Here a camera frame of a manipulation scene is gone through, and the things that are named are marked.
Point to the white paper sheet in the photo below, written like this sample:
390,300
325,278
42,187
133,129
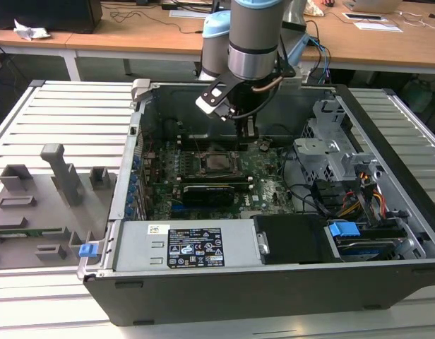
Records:
185,14
378,26

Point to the grey power supply unit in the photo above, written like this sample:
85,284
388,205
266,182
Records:
136,247

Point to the patterned fabric pouch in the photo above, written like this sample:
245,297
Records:
314,8

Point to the black plastic shroud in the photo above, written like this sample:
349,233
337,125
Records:
291,240

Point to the hard disk in blue carrier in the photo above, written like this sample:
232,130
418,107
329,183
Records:
342,233

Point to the pale green container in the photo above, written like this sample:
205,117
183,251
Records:
418,95

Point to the crumpled white paper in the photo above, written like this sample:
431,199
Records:
30,31

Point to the grey plastic parts rack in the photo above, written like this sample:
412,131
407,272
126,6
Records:
44,212

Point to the black computer tower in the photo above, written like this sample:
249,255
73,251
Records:
44,14

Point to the white framed tablet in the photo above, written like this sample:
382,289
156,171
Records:
362,16

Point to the black power adapter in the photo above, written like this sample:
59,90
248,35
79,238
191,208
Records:
171,6

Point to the green RAM stick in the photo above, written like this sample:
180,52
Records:
34,232

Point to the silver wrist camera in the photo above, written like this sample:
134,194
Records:
206,105

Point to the silver topped CPU chip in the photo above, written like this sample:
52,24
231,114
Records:
218,162

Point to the silver laptop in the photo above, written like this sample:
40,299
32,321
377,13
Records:
373,5

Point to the CPU socket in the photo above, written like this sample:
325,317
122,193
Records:
201,169

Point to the black Quadro graphics card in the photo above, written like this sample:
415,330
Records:
208,196

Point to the green Dell motherboard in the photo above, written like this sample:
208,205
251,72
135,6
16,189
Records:
267,197

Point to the silver coin cell battery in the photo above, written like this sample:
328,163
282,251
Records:
265,144

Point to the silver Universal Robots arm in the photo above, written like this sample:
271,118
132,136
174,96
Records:
253,35

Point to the blue plastic latch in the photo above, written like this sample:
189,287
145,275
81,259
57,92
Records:
87,251

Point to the black and grey PC case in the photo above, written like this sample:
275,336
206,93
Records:
203,300

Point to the metal drive cage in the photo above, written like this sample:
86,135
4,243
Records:
309,155

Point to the wooden desk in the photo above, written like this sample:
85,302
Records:
97,39
380,49

